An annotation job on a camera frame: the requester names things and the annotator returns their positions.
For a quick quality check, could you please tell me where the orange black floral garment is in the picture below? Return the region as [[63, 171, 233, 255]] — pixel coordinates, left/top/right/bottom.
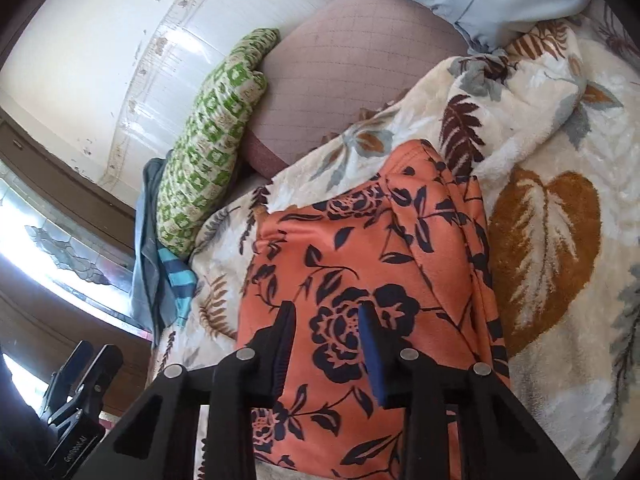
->
[[239, 140, 509, 479]]

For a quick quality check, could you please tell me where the turquoise striped cloth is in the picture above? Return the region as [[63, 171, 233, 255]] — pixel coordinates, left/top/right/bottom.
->
[[157, 246, 198, 328]]

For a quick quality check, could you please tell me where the blue grey cloth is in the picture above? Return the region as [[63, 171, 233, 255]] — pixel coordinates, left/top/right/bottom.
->
[[129, 158, 176, 347]]

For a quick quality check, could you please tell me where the stained glass wooden door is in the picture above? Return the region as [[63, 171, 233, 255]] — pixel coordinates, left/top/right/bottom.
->
[[1, 114, 152, 415]]

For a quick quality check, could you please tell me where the green white patterned pillow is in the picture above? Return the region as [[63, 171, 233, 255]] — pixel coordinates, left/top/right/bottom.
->
[[156, 28, 280, 259]]

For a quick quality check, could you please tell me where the cream leaf pattern blanket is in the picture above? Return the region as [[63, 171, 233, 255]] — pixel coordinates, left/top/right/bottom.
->
[[152, 16, 639, 479]]

